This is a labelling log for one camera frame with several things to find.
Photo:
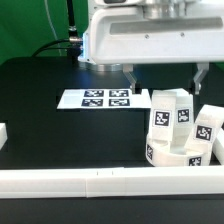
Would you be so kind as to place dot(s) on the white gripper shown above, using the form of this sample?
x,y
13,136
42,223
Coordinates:
x,y
137,32

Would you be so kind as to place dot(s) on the white round stool seat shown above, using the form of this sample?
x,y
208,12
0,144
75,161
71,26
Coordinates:
x,y
161,153

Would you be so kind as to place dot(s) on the white sheet with tags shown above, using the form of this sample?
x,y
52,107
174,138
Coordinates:
x,y
104,99

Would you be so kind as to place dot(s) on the white front barrier rail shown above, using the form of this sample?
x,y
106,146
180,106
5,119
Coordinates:
x,y
109,182

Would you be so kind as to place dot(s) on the white left barrier rail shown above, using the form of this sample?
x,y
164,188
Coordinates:
x,y
3,134

